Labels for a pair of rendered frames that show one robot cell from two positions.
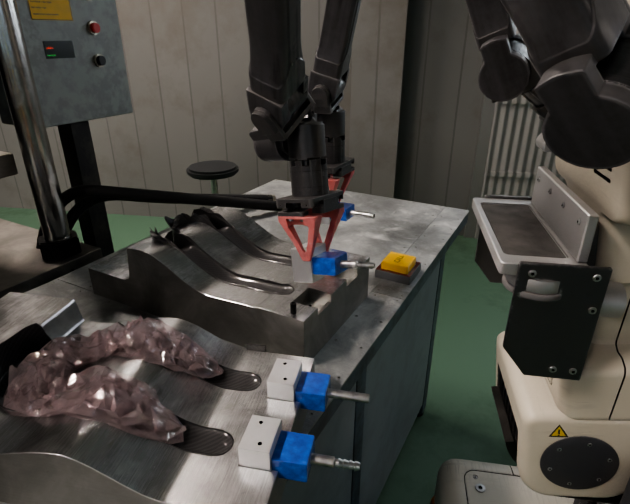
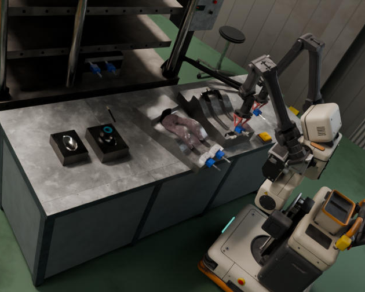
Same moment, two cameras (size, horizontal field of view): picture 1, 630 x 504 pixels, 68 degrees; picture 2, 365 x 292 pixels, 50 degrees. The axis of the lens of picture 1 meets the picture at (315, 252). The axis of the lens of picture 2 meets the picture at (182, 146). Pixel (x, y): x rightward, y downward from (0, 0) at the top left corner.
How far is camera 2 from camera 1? 1.65 m
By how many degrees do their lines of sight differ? 17
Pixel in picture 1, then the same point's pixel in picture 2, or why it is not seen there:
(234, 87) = not seen: outside the picture
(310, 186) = (244, 110)
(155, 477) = (185, 152)
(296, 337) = (222, 141)
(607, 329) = (287, 177)
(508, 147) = not seen: outside the picture
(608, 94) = (280, 136)
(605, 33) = (284, 128)
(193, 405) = (195, 143)
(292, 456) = (210, 162)
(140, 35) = not seen: outside the picture
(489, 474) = (259, 213)
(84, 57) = (206, 10)
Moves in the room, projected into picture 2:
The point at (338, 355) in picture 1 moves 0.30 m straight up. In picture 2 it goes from (230, 151) to (251, 115)
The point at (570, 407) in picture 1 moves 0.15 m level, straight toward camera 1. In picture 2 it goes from (270, 189) to (251, 193)
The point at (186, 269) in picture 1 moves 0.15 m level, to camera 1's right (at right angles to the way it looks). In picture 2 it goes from (205, 109) to (226, 121)
